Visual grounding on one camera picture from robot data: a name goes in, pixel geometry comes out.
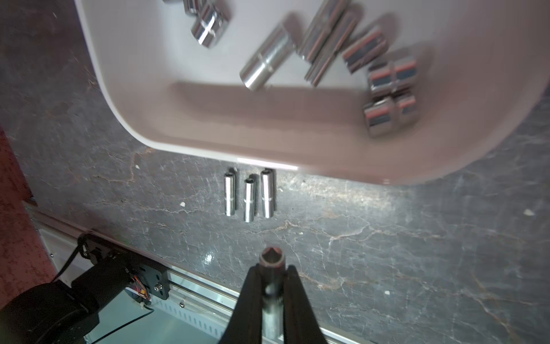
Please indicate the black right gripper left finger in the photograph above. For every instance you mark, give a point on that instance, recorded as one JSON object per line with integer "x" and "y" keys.
{"x": 245, "y": 325}

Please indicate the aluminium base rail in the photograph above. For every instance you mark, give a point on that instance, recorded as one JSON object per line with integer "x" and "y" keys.
{"x": 192, "y": 298}

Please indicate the white plastic storage box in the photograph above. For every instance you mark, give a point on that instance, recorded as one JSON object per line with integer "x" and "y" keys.
{"x": 482, "y": 66}

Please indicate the large chrome socket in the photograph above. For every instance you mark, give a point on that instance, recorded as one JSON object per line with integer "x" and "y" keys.
{"x": 267, "y": 59}

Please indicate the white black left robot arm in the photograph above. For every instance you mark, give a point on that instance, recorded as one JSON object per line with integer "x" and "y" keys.
{"x": 57, "y": 312}

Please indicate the chrome short socket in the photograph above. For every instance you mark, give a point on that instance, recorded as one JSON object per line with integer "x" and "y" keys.
{"x": 392, "y": 76}
{"x": 390, "y": 114}

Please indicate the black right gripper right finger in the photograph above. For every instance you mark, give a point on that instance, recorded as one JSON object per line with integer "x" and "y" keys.
{"x": 300, "y": 323}

